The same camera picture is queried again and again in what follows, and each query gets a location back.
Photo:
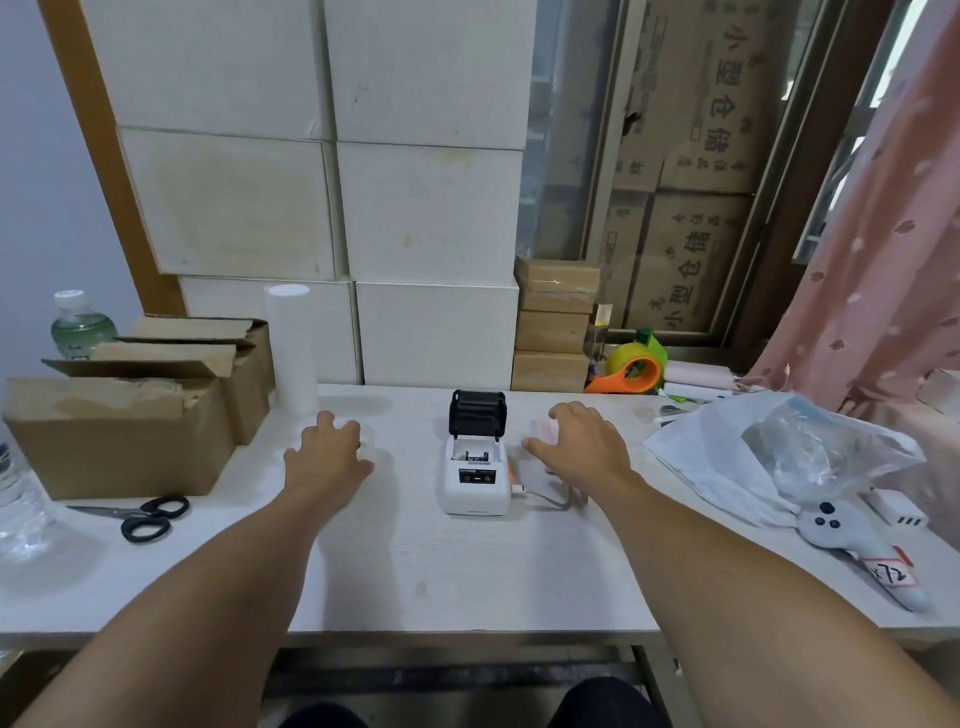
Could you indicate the person's left hand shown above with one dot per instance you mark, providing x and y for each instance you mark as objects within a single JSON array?
[{"x": 326, "y": 465}]

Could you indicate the person's right hand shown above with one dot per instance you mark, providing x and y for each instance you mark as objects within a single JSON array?
[{"x": 589, "y": 454}]

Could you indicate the person's right thumb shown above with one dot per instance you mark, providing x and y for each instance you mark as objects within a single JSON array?
[{"x": 538, "y": 448}]

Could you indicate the person's left thumb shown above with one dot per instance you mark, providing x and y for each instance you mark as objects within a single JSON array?
[{"x": 363, "y": 467}]

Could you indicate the person's right forearm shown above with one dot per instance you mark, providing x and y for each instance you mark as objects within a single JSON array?
[{"x": 750, "y": 600}]

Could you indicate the person's left forearm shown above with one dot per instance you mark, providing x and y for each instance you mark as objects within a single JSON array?
[{"x": 225, "y": 600}]

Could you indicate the small pink label roll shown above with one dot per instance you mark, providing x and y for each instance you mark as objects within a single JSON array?
[{"x": 546, "y": 431}]

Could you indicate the white label printer black lid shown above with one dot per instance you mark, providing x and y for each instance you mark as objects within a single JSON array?
[{"x": 476, "y": 472}]

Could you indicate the plain brown carton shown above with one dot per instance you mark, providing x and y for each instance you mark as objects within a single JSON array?
[
  {"x": 550, "y": 373},
  {"x": 551, "y": 331}
]

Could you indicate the green orange tape dispenser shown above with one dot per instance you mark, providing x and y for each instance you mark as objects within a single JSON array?
[{"x": 637, "y": 360}]

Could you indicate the tall white paper roll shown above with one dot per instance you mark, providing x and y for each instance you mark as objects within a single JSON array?
[{"x": 291, "y": 352}]

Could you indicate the small open cardboard box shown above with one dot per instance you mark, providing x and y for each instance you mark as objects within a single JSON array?
[{"x": 247, "y": 375}]

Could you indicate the taped brown carton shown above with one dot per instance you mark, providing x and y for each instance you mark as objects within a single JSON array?
[{"x": 556, "y": 285}]

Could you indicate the pale pink paper roll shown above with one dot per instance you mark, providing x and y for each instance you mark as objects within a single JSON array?
[{"x": 701, "y": 375}]

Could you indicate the white plastic bag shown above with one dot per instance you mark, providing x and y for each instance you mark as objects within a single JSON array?
[{"x": 720, "y": 457}]

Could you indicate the narrow printed cardboard box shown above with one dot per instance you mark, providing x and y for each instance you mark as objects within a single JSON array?
[{"x": 622, "y": 247}]

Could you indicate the medium printed cardboard box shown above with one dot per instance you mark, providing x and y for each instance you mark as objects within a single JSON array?
[{"x": 690, "y": 262}]

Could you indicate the large open cardboard box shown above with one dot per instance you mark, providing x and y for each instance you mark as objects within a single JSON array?
[{"x": 120, "y": 439}]

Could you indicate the person's left leg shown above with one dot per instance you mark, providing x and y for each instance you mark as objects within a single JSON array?
[{"x": 322, "y": 716}]

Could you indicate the person's leg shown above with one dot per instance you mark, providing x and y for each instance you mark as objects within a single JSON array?
[
  {"x": 322, "y": 716},
  {"x": 604, "y": 705}
]

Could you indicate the person's right leg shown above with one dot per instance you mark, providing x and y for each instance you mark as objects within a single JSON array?
[{"x": 604, "y": 705}]

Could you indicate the stack of white boxes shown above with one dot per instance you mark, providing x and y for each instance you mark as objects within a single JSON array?
[{"x": 300, "y": 187}]

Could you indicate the green bottle white cap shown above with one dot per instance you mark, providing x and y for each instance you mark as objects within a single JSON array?
[{"x": 81, "y": 330}]

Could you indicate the white handheld controller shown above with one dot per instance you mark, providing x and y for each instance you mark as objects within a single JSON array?
[{"x": 855, "y": 536}]

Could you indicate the clear plastic water bottle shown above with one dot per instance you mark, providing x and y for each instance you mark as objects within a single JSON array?
[{"x": 19, "y": 502}]

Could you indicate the white power adapter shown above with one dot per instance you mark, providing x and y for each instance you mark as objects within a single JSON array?
[{"x": 896, "y": 508}]

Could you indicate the pink patterned curtain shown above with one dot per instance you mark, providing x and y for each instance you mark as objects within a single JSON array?
[{"x": 885, "y": 262}]

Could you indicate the large printed cardboard box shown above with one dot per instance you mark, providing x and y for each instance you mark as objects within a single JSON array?
[{"x": 712, "y": 90}]

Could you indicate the window frame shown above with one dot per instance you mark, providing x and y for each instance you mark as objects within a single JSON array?
[{"x": 780, "y": 187}]

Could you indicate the orange wooden frame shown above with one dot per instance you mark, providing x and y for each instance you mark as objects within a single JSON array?
[{"x": 105, "y": 150}]

